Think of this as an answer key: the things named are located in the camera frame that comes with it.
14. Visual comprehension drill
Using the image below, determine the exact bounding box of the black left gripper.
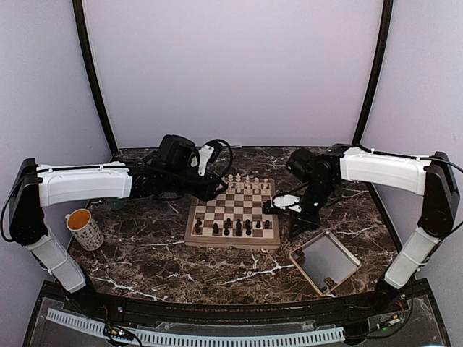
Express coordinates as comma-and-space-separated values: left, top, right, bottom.
164, 168, 228, 202

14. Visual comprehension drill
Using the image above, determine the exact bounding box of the small green circuit board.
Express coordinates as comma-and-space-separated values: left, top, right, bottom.
103, 324, 133, 340

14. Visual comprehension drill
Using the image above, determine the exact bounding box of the black left frame post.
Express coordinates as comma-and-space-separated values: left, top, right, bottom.
72, 0, 119, 155

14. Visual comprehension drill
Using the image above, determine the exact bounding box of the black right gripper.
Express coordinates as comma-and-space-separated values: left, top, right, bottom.
289, 178, 338, 236

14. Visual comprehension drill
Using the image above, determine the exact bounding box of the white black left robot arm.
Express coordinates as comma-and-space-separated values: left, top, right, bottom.
1, 134, 230, 315

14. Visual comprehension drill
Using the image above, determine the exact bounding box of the black front mounting rail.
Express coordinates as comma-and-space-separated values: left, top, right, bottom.
33, 279, 438, 327

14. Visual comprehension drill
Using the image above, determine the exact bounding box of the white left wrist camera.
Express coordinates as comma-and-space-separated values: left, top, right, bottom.
197, 145, 215, 176

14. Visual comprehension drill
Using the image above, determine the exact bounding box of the dark rook corner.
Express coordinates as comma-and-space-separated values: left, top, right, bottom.
194, 218, 202, 234

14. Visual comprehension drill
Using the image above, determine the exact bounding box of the patterned cup orange inside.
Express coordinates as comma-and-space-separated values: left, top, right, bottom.
65, 208, 104, 252

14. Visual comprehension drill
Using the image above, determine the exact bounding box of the dark queen piece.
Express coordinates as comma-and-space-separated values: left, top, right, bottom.
245, 219, 252, 236

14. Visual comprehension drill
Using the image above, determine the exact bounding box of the black right frame post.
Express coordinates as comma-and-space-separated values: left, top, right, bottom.
352, 0, 394, 145

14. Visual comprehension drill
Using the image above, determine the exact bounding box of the wooden chess board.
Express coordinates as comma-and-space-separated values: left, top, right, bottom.
184, 176, 281, 249

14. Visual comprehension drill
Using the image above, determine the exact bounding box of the white queen piece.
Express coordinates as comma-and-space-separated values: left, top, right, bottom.
228, 174, 234, 188

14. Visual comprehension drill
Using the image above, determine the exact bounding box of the white slotted cable duct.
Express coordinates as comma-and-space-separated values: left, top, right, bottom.
46, 309, 345, 346

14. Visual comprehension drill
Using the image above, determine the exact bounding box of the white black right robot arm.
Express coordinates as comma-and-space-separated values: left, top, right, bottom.
271, 144, 462, 314

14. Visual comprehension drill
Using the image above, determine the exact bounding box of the clear glass jar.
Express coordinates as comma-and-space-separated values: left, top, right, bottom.
107, 198, 126, 210

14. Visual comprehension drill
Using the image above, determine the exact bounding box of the wooden tray with metal base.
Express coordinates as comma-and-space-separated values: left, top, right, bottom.
289, 231, 361, 296

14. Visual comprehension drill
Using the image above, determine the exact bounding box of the black frame post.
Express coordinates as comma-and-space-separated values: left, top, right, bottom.
72, 0, 119, 155
352, 0, 394, 145

